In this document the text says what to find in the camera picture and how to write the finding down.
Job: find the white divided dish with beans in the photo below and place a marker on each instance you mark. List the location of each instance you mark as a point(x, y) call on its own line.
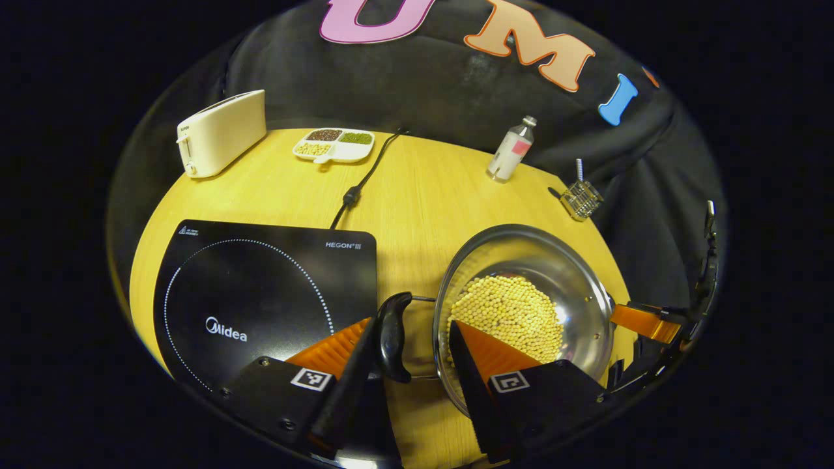
point(352, 151)

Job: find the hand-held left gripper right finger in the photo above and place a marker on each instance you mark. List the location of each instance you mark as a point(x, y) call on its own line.
point(469, 391)

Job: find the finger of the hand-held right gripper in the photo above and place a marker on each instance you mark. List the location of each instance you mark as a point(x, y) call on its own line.
point(642, 321)
point(645, 365)

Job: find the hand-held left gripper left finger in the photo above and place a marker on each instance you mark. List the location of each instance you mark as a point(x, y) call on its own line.
point(352, 391)

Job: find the pile of yellow soybeans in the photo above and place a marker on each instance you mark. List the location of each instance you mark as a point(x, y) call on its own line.
point(508, 312)

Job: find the small clear bottle pink label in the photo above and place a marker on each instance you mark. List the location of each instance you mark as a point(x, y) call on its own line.
point(511, 150)

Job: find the black induction cooktop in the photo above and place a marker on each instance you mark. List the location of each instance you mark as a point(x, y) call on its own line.
point(260, 293)

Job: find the white toaster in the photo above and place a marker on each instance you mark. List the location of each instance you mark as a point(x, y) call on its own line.
point(221, 133)

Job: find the white straw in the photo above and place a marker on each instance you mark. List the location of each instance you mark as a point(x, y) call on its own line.
point(579, 170)

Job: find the stainless steel pot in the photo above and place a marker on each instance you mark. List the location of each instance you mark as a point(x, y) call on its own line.
point(573, 286)

